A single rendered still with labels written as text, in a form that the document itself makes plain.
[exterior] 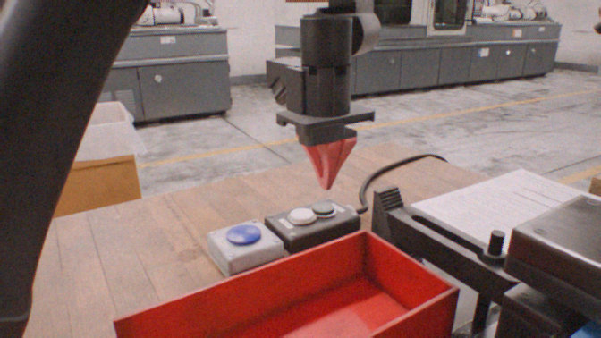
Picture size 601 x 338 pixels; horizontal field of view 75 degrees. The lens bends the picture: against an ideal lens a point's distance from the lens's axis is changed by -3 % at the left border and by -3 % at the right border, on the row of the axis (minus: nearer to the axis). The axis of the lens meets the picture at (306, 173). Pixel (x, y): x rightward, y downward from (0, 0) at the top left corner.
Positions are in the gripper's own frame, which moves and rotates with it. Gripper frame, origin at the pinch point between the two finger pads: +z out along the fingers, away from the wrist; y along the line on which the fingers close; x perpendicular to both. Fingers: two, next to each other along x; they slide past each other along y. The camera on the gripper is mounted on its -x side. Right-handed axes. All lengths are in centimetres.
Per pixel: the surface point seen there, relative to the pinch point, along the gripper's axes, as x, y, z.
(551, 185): 9.2, -40.5, 7.8
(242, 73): -591, -259, 88
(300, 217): 1.1, 4.4, 3.1
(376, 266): 12.6, 2.7, 4.2
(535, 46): -362, -730, 55
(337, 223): 3.3, 0.6, 4.1
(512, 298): 26.7, 3.1, -1.7
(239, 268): 3.5, 13.9, 5.2
